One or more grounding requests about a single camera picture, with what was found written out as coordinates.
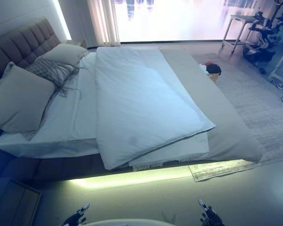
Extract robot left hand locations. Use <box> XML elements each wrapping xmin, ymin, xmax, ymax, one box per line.
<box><xmin>63</xmin><ymin>203</ymin><xmax>90</xmax><ymax>226</ymax></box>

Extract white bed sheet mattress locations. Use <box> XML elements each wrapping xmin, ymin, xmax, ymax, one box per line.
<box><xmin>0</xmin><ymin>52</ymin><xmax>102</xmax><ymax>159</ymax></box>

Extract white folded duvet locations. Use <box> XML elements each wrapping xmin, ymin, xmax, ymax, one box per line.
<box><xmin>94</xmin><ymin>46</ymin><xmax>217</xmax><ymax>170</ymax></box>

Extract brown upholstered bed frame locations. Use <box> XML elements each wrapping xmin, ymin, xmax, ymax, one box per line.
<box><xmin>0</xmin><ymin>130</ymin><xmax>133</xmax><ymax>183</ymax></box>

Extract wooden bedside table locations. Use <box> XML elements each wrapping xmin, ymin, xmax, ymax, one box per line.
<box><xmin>0</xmin><ymin>180</ymin><xmax>42</xmax><ymax>226</ymax></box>

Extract black wheeled robot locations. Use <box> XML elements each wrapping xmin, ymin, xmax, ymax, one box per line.
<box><xmin>242</xmin><ymin>6</ymin><xmax>283</xmax><ymax>64</ymax></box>

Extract sheer white curtain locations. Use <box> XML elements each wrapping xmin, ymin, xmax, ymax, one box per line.
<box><xmin>86</xmin><ymin>0</ymin><xmax>121</xmax><ymax>47</ymax></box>

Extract white metal frame table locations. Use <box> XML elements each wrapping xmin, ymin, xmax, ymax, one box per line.
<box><xmin>221</xmin><ymin>14</ymin><xmax>257</xmax><ymax>55</ymax></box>

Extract wooden box with clothes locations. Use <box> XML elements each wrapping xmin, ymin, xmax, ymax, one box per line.
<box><xmin>200</xmin><ymin>61</ymin><xmax>223</xmax><ymax>83</ymax></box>

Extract white framed mirror panel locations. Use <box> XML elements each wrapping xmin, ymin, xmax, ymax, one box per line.
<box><xmin>268</xmin><ymin>35</ymin><xmax>283</xmax><ymax>89</ymax></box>

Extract large beige pillow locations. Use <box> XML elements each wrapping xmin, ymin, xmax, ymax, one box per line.
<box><xmin>0</xmin><ymin>61</ymin><xmax>56</xmax><ymax>134</ymax></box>

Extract grey fringed woven cushion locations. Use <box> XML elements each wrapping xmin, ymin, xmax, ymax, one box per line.
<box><xmin>25</xmin><ymin>57</ymin><xmax>89</xmax><ymax>98</ymax></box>

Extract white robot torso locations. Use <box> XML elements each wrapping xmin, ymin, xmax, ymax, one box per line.
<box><xmin>86</xmin><ymin>219</ymin><xmax>166</xmax><ymax>226</ymax></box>

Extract light grey area rug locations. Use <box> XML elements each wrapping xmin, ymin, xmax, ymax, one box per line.
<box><xmin>188</xmin><ymin>53</ymin><xmax>283</xmax><ymax>183</ymax></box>

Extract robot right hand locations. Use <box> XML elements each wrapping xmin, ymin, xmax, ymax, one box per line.
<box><xmin>197</xmin><ymin>199</ymin><xmax>224</xmax><ymax>226</ymax></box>

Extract brown tufted headboard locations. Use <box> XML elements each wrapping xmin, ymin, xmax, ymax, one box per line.
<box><xmin>0</xmin><ymin>18</ymin><xmax>61</xmax><ymax>94</ymax></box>

